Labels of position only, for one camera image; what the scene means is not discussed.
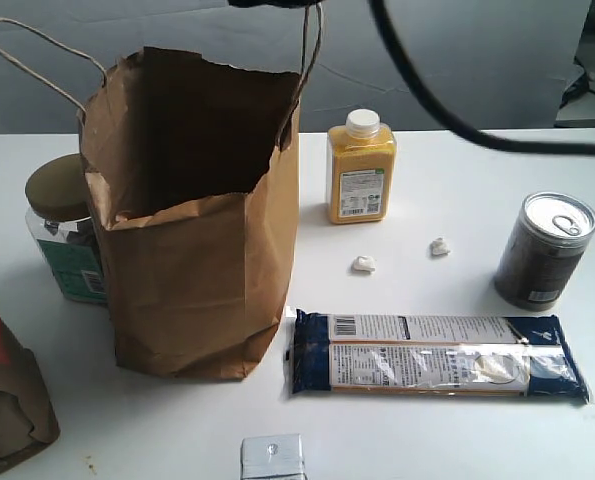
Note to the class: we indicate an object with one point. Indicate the yellow grain bottle white cap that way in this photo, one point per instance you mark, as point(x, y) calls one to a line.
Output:
point(360, 164)

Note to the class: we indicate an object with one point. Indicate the blue white noodle package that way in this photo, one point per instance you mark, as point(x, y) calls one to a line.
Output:
point(444, 355)

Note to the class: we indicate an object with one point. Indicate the folded brown paper bag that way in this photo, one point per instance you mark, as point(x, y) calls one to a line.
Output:
point(28, 424)

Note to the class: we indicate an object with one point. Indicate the silver metal block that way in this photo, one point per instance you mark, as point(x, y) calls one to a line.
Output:
point(276, 457)

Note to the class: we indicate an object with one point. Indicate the white lump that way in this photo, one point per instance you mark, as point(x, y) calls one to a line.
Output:
point(364, 265)
point(439, 248)

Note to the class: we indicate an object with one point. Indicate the open brown paper bag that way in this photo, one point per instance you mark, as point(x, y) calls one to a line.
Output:
point(192, 176)

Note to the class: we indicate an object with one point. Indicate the clear jar with gold lid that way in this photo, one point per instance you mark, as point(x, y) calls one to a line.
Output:
point(60, 223)

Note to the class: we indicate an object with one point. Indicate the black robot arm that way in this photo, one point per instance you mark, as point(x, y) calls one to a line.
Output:
point(284, 4)

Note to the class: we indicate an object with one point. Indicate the dark tin can pull-tab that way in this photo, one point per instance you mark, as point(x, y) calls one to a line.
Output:
point(551, 233)

